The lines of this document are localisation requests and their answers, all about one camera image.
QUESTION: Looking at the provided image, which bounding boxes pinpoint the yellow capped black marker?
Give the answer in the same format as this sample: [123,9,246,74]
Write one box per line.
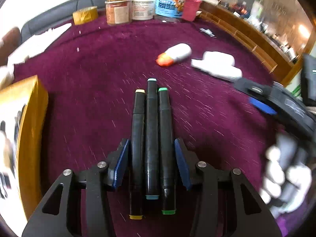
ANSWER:
[129,89,146,220]

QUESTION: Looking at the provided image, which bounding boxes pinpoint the black camera box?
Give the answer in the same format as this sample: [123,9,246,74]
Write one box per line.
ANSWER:
[300,54,316,107]

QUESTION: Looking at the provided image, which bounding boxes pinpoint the brown contents clear container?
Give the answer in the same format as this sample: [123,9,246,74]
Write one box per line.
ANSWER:
[105,0,132,25]

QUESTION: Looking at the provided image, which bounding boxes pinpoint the white gloved right hand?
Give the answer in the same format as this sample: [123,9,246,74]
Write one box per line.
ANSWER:
[259,133,312,218]

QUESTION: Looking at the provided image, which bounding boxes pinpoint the purple table cloth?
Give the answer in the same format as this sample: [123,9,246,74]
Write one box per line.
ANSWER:
[14,20,281,236]

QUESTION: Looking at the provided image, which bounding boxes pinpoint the gold tape roll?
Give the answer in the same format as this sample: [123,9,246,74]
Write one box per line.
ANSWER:
[72,6,99,25]

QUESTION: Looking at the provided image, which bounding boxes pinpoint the orange capped white bottle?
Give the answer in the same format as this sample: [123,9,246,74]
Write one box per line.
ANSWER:
[156,43,192,67]

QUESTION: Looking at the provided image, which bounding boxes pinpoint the brown armchair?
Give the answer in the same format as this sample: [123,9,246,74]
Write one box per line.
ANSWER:
[0,27,21,66]

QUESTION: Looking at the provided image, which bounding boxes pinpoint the white labelled pill bottle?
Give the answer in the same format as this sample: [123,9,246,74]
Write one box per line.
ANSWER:
[202,51,235,66]

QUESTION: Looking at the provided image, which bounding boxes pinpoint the white paper sheets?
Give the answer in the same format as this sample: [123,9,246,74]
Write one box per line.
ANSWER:
[8,23,72,65]

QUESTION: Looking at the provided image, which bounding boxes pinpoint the blue cartoon label tub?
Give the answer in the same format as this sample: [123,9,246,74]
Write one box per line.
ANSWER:
[155,0,186,22]

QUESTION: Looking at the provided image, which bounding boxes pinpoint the white plastic tub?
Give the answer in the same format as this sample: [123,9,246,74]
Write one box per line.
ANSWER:
[132,0,155,21]

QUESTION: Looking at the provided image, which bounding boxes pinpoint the large white spray bottle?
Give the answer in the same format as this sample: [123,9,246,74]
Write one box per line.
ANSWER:
[191,59,243,82]

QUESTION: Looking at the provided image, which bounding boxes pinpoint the crumpled white tissue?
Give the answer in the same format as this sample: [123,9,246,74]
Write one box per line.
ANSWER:
[0,65,14,90]

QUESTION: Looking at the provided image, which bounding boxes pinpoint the pink sleeved flask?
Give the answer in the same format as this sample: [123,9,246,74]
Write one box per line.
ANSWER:
[182,0,201,22]

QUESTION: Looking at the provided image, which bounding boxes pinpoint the wooden brick pattern counter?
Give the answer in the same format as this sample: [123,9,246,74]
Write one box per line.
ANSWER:
[200,1,302,87]

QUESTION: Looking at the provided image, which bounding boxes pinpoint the purple sleeved right forearm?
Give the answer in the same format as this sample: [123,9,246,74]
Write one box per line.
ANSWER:
[276,213,295,236]

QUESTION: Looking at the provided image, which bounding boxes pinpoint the dark grey sofa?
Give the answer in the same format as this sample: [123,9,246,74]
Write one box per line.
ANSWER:
[20,0,105,43]

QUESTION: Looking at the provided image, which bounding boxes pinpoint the green capped black marker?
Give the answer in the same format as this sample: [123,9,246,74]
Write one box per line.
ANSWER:
[158,87,176,215]

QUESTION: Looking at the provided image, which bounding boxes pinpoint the gold edged white box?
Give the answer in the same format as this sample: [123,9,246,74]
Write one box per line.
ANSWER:
[1,75,48,236]

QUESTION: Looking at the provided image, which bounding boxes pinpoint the light blue capped marker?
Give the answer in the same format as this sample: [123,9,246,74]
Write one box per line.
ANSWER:
[145,78,159,200]

